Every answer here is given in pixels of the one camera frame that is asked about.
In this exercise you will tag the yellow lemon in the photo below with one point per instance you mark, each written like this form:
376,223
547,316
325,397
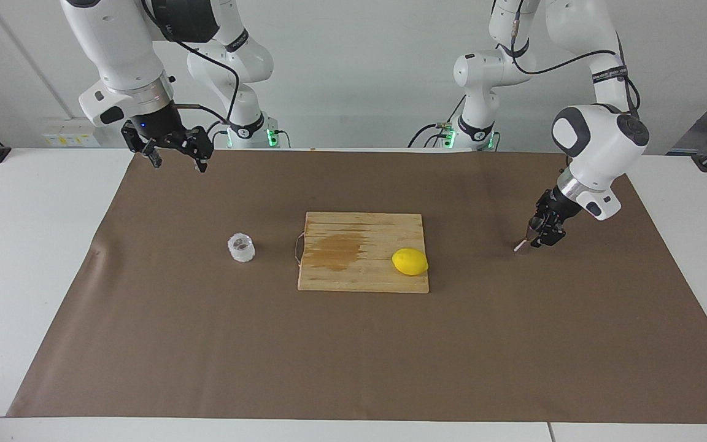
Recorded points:
410,261

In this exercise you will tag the steel double jigger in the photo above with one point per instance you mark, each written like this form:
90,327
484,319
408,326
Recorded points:
522,247

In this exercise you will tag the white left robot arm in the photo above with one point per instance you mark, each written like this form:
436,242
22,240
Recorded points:
599,141

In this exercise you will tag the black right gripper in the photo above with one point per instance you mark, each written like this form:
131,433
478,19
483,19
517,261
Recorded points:
157,126

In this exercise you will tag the brown paper table mat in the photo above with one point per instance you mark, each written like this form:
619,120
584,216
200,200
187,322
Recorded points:
206,356

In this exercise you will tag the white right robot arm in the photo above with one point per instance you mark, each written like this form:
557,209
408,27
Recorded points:
120,43

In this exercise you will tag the white wall socket strip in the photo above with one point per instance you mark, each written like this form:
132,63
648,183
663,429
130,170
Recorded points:
65,136

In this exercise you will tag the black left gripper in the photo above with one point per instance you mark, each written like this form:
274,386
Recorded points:
559,205

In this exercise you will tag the clear glass cup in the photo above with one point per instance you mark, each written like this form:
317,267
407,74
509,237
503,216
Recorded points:
242,248

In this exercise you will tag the wooden cutting board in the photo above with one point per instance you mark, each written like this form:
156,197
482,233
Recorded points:
366,276

